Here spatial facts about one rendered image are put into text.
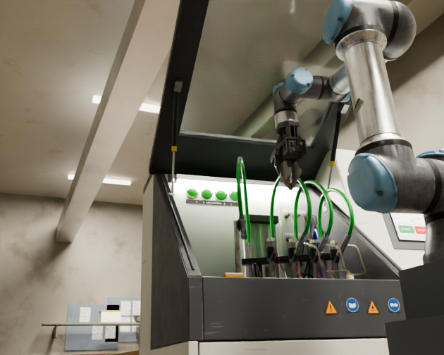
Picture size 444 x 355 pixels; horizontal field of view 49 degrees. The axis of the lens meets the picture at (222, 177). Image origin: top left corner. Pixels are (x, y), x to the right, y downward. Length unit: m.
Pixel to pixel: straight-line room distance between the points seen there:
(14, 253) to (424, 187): 10.21
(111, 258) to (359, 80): 10.15
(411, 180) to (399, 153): 0.06
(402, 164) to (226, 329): 0.61
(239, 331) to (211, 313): 0.08
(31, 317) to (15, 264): 1.11
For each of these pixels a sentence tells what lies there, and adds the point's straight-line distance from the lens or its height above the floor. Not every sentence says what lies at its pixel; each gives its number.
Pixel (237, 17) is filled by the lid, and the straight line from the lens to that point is 1.69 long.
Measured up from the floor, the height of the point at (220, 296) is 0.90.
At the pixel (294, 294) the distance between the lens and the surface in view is 1.38.
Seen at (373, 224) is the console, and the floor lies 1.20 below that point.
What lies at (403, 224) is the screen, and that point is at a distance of 1.98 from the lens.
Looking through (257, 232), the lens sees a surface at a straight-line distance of 1.93.
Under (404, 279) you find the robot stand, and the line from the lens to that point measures 1.07.
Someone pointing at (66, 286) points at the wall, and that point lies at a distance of 10.81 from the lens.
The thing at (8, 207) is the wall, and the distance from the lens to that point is 11.13.
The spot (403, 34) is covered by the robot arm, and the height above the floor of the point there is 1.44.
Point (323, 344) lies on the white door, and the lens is 1.40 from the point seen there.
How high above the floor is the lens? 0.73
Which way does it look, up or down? 21 degrees up
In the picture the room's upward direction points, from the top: 2 degrees counter-clockwise
